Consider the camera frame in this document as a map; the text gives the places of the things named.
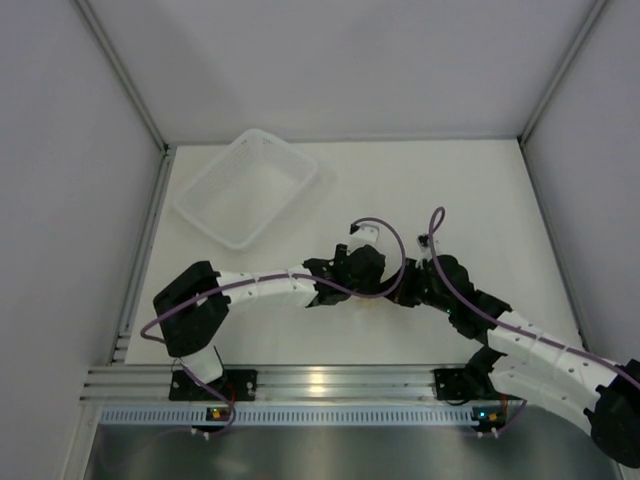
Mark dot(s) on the aluminium mounting rail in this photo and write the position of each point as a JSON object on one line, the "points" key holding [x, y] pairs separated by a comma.
{"points": [[126, 384]]}

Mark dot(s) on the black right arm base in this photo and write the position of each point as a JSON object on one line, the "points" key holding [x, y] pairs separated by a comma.
{"points": [[462, 384]]}

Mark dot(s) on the slotted white cable duct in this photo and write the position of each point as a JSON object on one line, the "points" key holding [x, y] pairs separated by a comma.
{"points": [[260, 415]]}

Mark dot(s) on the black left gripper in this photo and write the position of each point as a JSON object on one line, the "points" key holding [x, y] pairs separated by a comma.
{"points": [[372, 286]]}

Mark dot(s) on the clear zip top bag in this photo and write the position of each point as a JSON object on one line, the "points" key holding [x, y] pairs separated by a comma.
{"points": [[365, 303]]}

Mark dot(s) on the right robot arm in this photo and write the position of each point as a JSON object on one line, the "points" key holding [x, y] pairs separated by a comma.
{"points": [[517, 359]]}

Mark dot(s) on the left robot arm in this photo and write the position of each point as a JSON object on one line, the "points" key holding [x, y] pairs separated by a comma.
{"points": [[194, 306]]}

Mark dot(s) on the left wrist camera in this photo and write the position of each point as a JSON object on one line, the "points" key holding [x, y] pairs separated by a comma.
{"points": [[361, 235]]}

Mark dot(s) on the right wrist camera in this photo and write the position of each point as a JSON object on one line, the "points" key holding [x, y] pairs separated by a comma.
{"points": [[429, 246]]}

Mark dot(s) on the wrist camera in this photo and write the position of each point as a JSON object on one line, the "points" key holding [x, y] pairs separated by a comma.
{"points": [[429, 246], [361, 235]]}

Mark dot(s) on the white perforated plastic basket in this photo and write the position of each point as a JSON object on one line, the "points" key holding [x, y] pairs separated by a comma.
{"points": [[241, 192]]}

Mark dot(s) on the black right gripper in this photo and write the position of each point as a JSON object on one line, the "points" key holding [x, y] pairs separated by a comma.
{"points": [[413, 268]]}

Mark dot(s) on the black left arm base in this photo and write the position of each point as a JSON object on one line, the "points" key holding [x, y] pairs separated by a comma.
{"points": [[234, 385]]}

